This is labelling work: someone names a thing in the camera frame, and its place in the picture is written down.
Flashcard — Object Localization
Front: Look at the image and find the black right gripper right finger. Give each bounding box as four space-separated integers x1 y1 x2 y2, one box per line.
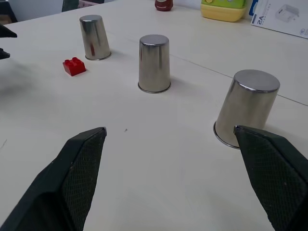
233 125 308 231

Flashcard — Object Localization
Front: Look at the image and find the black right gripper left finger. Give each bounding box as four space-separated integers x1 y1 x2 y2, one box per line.
0 127 107 231

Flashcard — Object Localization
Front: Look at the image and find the dark chair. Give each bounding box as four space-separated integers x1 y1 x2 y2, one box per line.
61 0 84 13

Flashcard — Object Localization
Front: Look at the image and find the red toy building brick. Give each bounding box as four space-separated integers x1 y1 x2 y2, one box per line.
62 57 87 77

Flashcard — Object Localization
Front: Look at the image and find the stainless steel cup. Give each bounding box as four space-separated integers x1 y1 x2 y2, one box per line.
138 34 171 94
213 69 281 149
79 14 112 61

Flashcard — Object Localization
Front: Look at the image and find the white charger packaging box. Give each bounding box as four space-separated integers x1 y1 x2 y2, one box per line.
250 0 308 39

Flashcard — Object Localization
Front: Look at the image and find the red sauce bottle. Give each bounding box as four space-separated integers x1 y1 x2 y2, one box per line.
154 0 174 12

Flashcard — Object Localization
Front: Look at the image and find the yellow green plastic toy box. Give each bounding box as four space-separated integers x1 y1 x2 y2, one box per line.
200 0 246 23

